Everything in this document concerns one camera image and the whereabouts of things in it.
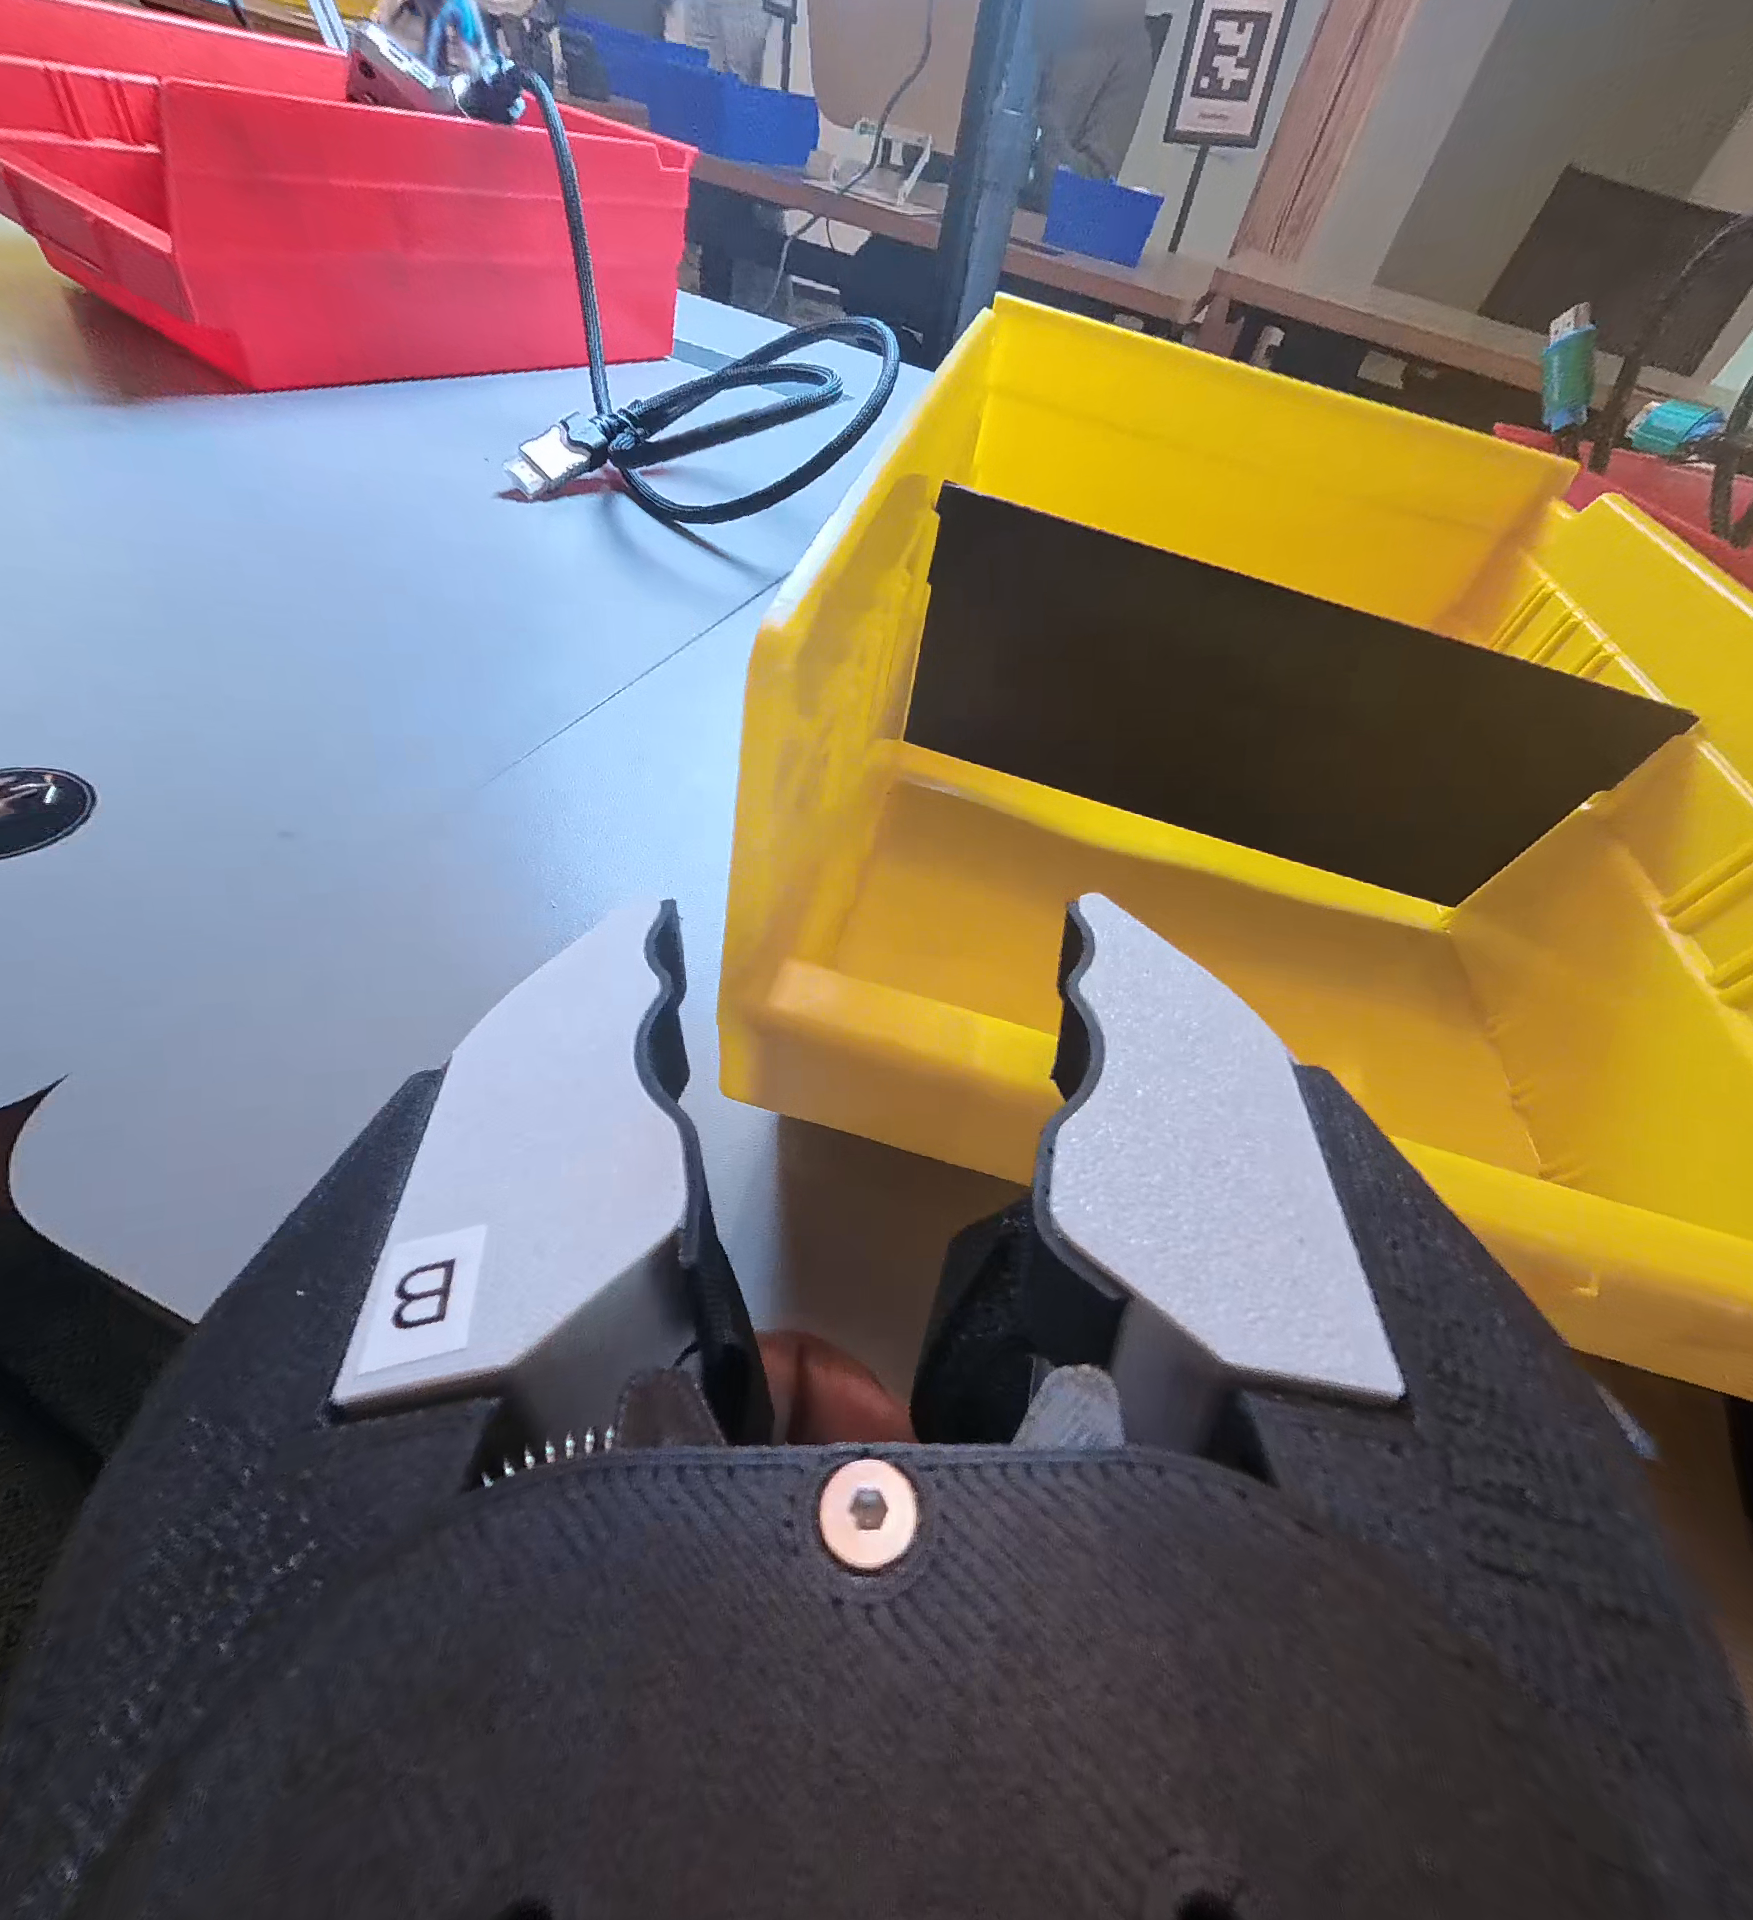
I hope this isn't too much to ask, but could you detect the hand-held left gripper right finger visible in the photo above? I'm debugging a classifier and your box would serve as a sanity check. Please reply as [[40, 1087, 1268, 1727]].
[[912, 892, 1409, 1450]]

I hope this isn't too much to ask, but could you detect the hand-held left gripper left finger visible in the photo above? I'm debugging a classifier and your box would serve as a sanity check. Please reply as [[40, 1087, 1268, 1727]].
[[327, 899, 776, 1445]]

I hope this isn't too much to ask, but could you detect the yellow plastic bin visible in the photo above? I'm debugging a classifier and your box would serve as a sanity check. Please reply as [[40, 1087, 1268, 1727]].
[[716, 290, 1753, 1425]]

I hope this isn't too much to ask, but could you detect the black cable with green plugs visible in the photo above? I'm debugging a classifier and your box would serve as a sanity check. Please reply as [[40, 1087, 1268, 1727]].
[[1541, 206, 1753, 550]]

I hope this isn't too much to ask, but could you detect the red plastic bin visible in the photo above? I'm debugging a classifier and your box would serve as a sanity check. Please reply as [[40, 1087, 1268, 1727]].
[[1489, 418, 1753, 602], [0, 0, 698, 392]]

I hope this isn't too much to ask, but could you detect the black braided cable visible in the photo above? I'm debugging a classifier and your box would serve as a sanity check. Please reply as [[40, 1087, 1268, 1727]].
[[497, 65, 901, 526]]

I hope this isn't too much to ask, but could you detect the person's left hand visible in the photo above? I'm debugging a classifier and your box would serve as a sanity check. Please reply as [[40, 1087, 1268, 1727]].
[[756, 1333, 917, 1450]]

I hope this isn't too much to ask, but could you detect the black bin divider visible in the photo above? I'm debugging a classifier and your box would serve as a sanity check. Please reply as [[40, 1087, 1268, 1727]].
[[901, 481, 1705, 908]]

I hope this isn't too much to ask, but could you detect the wooden desk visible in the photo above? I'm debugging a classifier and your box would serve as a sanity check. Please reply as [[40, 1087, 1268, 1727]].
[[688, 147, 1220, 324], [1205, 244, 1582, 408]]

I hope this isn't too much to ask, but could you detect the blue plastic bin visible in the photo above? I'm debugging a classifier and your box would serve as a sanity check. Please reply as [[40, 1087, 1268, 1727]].
[[560, 10, 818, 167], [1042, 167, 1164, 268]]

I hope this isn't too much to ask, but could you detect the silver adapter hub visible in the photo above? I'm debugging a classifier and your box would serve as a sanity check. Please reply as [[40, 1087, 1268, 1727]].
[[348, 22, 525, 124]]

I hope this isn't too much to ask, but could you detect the black and white tag sign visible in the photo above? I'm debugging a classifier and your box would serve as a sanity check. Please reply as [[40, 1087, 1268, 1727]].
[[1164, 0, 1297, 257]]

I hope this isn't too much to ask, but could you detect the dark steel post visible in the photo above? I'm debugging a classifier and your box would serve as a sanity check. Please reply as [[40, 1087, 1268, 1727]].
[[936, 0, 1046, 371]]

